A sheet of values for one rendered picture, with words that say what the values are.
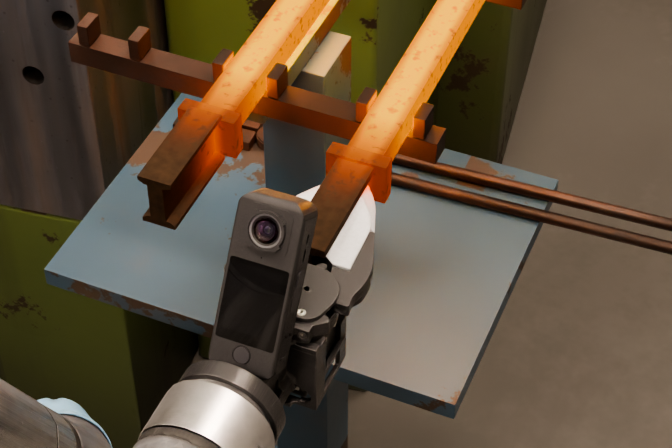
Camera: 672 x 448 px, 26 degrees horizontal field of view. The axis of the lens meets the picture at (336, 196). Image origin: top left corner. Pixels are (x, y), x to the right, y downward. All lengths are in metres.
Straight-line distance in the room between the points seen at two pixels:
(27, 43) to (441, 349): 0.57
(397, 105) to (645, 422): 1.14
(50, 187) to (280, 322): 0.84
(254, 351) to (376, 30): 0.81
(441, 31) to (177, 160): 0.25
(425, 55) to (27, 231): 0.77
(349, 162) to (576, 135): 1.55
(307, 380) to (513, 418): 1.18
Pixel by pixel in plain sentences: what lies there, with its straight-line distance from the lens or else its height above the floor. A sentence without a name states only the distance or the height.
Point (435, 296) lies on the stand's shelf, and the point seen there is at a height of 0.70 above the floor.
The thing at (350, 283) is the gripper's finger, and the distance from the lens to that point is 0.95.
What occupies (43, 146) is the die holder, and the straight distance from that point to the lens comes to 1.66.
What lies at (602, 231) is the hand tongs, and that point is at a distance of 1.38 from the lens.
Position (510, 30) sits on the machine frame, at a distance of 2.19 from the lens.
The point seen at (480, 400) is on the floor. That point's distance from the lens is 2.13.
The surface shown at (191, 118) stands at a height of 0.98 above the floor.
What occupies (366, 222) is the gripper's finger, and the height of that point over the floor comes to 0.97.
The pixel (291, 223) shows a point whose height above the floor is 1.05.
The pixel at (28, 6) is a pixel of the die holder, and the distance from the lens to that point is 1.54.
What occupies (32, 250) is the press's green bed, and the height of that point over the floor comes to 0.40.
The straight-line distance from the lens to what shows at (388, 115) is 1.07.
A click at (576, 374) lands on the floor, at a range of 2.18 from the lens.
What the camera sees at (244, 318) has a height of 0.99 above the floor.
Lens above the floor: 1.67
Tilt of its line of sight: 44 degrees down
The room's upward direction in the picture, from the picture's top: straight up
